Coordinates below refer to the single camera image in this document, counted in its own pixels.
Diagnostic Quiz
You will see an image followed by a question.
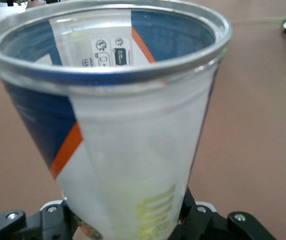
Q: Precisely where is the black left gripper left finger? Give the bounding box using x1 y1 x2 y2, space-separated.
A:
25 199 84 240

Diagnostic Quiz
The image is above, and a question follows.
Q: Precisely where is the yellow tennis ball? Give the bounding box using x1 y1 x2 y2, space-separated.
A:
102 169 181 240

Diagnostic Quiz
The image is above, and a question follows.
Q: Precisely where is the clear tennis ball can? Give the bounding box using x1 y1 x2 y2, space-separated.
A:
0 0 233 240

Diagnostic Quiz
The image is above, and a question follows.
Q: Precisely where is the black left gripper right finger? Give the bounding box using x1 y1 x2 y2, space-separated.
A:
174 187 234 240

